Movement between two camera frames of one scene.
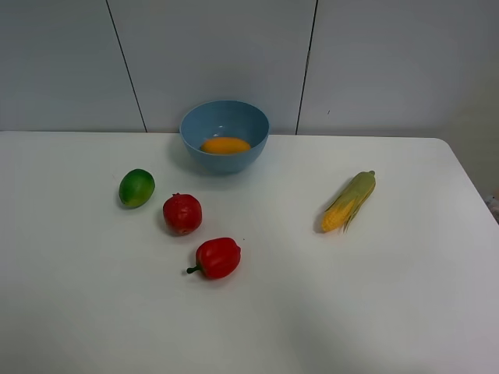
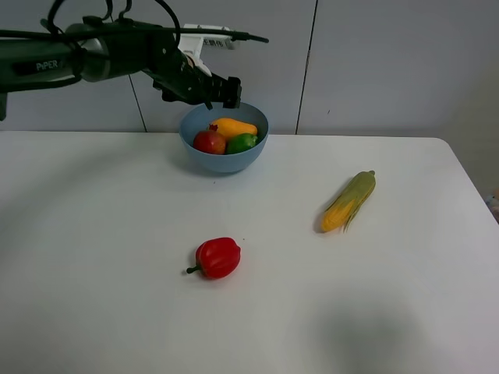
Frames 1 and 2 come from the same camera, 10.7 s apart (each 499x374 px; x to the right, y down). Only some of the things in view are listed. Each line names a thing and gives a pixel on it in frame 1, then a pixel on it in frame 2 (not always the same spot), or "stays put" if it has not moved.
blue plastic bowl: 224,136 stays put
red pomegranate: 182,213 to 210,141
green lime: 136,187 to 239,142
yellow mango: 224,146 to 231,126
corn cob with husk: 348,202 stays put
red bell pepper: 217,258 stays put
